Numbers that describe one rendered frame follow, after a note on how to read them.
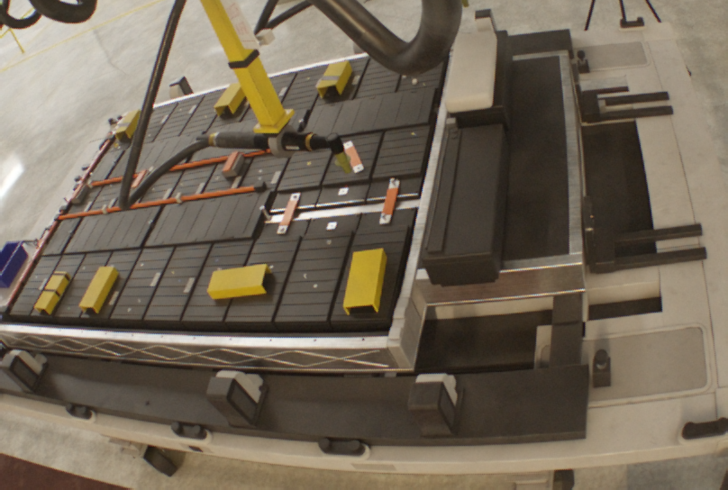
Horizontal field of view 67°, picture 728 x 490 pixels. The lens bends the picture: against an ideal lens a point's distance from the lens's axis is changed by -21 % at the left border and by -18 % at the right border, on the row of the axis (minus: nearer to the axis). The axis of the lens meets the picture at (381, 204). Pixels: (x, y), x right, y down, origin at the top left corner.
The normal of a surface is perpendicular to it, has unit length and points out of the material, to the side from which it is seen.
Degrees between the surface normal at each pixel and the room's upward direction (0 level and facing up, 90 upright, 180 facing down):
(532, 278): 90
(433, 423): 90
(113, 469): 0
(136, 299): 0
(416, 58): 94
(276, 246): 0
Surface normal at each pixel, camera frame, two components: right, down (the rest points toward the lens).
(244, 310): -0.31, -0.72
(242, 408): 0.93, -0.11
